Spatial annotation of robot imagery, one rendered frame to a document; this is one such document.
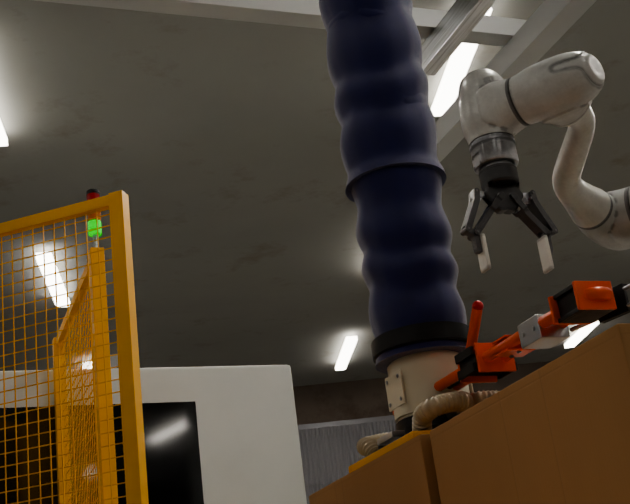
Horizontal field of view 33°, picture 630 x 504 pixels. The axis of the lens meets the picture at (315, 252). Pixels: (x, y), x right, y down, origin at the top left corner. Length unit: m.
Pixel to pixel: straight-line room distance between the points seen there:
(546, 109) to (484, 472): 0.72
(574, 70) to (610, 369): 0.76
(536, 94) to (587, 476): 0.83
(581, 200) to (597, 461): 1.04
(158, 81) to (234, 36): 0.63
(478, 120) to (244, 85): 4.65
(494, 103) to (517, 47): 3.06
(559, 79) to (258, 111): 5.04
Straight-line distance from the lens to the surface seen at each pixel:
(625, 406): 1.46
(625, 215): 2.54
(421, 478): 1.98
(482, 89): 2.15
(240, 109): 6.96
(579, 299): 1.81
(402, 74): 2.54
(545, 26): 4.99
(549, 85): 2.08
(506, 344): 2.03
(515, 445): 1.70
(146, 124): 7.05
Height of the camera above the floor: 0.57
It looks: 21 degrees up
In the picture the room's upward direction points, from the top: 8 degrees counter-clockwise
